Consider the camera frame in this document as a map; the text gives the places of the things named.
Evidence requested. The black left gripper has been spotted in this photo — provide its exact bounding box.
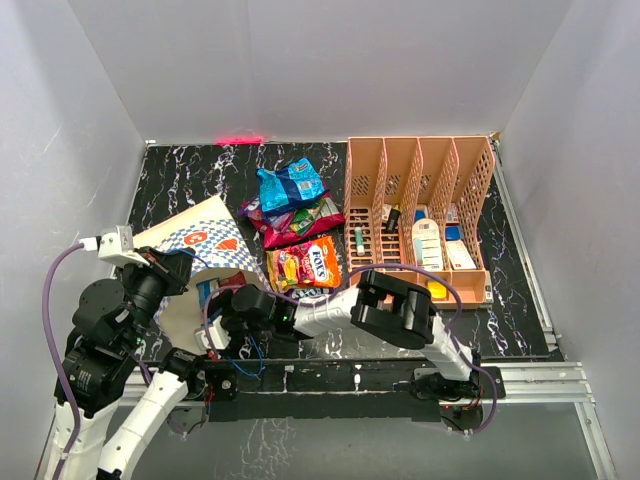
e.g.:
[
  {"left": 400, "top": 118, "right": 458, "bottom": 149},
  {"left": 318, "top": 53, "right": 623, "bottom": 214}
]
[{"left": 118, "top": 243, "right": 197, "bottom": 346}]

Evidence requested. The blue checkered paper bag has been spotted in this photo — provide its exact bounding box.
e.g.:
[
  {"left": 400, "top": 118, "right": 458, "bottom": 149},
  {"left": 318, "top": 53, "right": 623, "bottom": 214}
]
[{"left": 133, "top": 195, "right": 269, "bottom": 354}]

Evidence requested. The orange Fox's candy bag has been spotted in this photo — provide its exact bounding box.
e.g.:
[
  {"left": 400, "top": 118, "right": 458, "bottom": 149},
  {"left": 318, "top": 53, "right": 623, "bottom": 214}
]
[{"left": 266, "top": 236, "right": 342, "bottom": 293}]

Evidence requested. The pink snack bag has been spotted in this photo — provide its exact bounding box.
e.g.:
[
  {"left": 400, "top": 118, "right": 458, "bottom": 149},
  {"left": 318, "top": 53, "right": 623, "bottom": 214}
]
[{"left": 240, "top": 194, "right": 345, "bottom": 250}]

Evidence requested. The purple Fox's candy bag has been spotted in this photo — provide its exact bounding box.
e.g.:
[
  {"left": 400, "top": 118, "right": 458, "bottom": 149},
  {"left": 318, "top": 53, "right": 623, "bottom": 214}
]
[{"left": 238, "top": 195, "right": 295, "bottom": 233}]

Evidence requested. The green Fox's candy bag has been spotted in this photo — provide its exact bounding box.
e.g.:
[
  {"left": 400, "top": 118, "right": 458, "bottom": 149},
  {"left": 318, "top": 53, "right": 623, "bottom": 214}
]
[{"left": 288, "top": 198, "right": 326, "bottom": 237}]

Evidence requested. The blue snack bag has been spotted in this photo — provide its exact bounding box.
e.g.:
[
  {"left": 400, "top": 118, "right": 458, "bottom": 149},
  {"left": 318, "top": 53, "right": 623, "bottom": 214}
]
[{"left": 256, "top": 157, "right": 329, "bottom": 215}]

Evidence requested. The small blue candy pack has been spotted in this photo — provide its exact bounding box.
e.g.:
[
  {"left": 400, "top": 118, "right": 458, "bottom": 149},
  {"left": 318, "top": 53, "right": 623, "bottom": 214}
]
[{"left": 196, "top": 278, "right": 219, "bottom": 307}]

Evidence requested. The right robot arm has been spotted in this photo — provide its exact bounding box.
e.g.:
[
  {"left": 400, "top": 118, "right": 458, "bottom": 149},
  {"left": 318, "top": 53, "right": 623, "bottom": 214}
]
[{"left": 203, "top": 269, "right": 483, "bottom": 401}]

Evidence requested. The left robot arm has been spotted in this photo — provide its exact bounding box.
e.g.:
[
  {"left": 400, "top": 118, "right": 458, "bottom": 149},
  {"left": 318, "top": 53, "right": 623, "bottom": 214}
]
[{"left": 41, "top": 247, "right": 207, "bottom": 479}]

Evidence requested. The red flat snack packet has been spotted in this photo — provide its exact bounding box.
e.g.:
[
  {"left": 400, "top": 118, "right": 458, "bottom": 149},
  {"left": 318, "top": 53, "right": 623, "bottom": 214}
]
[{"left": 219, "top": 271, "right": 247, "bottom": 288}]

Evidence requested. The black marker pen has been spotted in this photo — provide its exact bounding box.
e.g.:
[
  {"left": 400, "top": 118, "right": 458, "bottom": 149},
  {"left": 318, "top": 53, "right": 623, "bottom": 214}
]
[{"left": 384, "top": 205, "right": 401, "bottom": 234}]

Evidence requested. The yellow round tape measure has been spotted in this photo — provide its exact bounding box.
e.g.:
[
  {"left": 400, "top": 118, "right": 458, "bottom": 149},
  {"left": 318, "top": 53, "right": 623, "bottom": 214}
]
[{"left": 426, "top": 280, "right": 449, "bottom": 301}]

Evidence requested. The white round tape roll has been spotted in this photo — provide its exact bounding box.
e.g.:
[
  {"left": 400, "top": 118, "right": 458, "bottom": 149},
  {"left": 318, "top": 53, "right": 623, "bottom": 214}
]
[{"left": 412, "top": 218, "right": 444, "bottom": 272}]

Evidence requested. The pink plastic file organizer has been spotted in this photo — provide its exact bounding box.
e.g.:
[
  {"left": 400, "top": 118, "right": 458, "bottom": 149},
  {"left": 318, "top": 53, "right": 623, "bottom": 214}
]
[{"left": 344, "top": 136, "right": 495, "bottom": 308}]

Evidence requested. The blue plastic case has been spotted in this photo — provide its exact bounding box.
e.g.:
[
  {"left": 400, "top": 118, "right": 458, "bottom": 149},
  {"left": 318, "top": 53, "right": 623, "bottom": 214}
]
[{"left": 445, "top": 225, "right": 463, "bottom": 242}]

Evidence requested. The red white small box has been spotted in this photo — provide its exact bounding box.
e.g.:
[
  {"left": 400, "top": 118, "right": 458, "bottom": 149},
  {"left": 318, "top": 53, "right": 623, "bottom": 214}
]
[{"left": 446, "top": 203, "right": 460, "bottom": 225}]

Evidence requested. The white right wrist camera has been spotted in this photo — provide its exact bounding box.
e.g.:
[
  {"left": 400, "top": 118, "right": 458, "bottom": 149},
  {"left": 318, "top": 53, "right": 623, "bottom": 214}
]
[{"left": 195, "top": 323, "right": 231, "bottom": 358}]

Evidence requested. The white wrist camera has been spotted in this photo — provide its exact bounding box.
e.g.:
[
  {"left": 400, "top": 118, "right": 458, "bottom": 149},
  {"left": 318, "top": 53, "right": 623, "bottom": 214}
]
[
  {"left": 79, "top": 225, "right": 150, "bottom": 268},
  {"left": 195, "top": 323, "right": 231, "bottom": 358}
]

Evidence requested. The blue bag handle string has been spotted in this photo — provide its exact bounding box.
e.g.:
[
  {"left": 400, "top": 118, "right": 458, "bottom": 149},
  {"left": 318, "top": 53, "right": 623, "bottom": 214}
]
[{"left": 219, "top": 334, "right": 266, "bottom": 382}]

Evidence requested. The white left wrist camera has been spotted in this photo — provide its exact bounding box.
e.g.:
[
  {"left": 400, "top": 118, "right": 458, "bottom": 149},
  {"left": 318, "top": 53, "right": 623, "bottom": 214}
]
[{"left": 79, "top": 225, "right": 150, "bottom": 268}]

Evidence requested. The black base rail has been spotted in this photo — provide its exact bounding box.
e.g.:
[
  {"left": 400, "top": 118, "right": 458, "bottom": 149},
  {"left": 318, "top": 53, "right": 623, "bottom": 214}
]
[{"left": 204, "top": 359, "right": 441, "bottom": 423}]

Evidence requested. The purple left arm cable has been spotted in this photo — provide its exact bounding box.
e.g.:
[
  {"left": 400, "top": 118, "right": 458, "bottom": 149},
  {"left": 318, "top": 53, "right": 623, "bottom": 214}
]
[{"left": 42, "top": 242, "right": 86, "bottom": 480}]

